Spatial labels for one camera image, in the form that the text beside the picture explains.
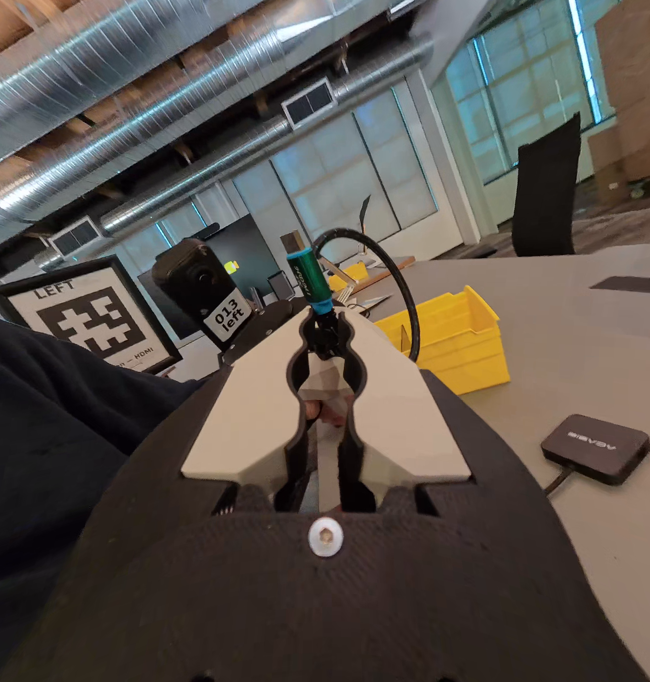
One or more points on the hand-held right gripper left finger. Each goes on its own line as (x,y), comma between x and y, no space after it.
(250,416)

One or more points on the cardboard box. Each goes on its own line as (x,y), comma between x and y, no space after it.
(634,96)

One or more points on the black chair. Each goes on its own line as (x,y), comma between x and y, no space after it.
(549,192)

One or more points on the yellow plastic bin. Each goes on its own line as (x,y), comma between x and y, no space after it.
(458,341)

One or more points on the person's left forearm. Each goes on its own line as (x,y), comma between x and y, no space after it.
(59,458)

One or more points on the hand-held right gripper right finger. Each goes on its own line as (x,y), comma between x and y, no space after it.
(405,416)

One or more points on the round metal ventilation duct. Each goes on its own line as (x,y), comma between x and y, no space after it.
(250,160)
(197,107)
(80,75)

